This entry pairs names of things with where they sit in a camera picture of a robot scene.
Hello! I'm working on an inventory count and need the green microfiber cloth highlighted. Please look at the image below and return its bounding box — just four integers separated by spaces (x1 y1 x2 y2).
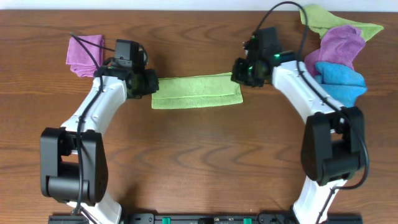
152 72 243 110

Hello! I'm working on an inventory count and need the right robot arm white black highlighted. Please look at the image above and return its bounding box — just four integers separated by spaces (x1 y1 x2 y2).
231 50 369 224

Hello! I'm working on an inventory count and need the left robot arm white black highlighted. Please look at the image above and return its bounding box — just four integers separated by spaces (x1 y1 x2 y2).
40 66 159 223

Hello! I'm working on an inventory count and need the folded purple cloth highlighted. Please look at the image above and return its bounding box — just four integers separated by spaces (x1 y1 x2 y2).
66 37 104 77

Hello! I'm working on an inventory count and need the crumpled green cloth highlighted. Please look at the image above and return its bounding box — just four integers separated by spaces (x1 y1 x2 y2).
300 4 384 42

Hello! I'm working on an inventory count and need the crumpled purple cloth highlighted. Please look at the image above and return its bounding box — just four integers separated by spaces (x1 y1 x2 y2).
304 25 366 77

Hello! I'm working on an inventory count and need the crumpled blue cloth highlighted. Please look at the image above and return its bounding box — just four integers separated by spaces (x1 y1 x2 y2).
315 62 368 108

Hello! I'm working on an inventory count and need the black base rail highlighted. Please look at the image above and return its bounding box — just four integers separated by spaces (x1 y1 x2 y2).
47 213 363 224

